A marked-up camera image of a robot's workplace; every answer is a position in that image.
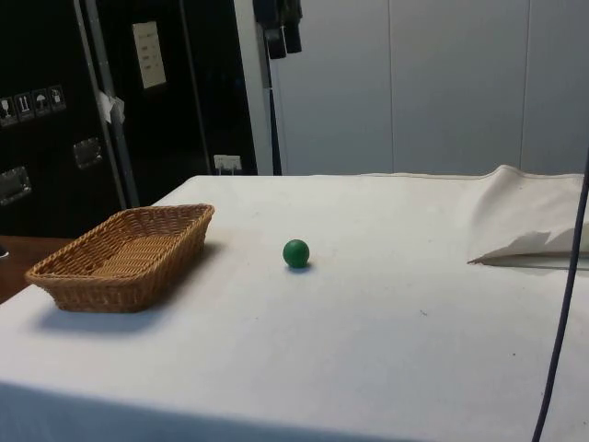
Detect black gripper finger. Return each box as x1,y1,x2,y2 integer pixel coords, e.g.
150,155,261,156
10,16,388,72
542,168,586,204
253,0,288,61
281,0,305,55

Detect green ball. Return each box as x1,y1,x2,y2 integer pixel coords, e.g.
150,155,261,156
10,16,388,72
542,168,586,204
282,238,311,269

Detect brown wicker basket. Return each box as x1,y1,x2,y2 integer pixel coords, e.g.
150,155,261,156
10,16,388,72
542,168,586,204
24,204,216,315

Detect pale lockers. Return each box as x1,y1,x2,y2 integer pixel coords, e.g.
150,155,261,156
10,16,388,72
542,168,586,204
234,0,589,177

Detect black cabinet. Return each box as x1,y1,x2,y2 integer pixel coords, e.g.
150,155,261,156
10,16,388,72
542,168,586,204
0,0,260,238

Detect black cable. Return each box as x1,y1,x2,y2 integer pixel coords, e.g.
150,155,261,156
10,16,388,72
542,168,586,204
531,149,589,442

